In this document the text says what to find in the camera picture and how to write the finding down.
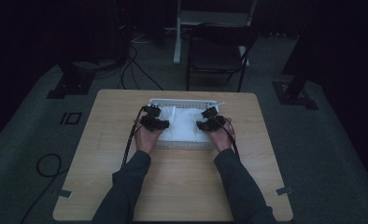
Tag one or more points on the white perforated plastic basket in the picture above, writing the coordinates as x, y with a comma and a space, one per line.
185, 145

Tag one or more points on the white cloth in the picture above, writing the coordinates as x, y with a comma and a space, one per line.
183, 124

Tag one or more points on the person's left hand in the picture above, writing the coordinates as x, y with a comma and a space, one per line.
147, 140

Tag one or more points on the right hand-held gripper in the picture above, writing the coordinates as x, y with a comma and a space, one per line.
210, 123

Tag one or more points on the grey tape piece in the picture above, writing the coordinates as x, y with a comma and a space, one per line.
65, 193
284, 190

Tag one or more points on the person's right hand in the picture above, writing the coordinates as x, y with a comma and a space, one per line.
221, 138

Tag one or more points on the black folding chair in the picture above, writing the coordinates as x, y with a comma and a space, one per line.
218, 54

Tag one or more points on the black stand with base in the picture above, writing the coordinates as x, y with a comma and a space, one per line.
294, 93
71, 82

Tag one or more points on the white metal frame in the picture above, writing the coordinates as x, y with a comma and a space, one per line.
179, 31

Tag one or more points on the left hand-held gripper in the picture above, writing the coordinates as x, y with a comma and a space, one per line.
152, 122

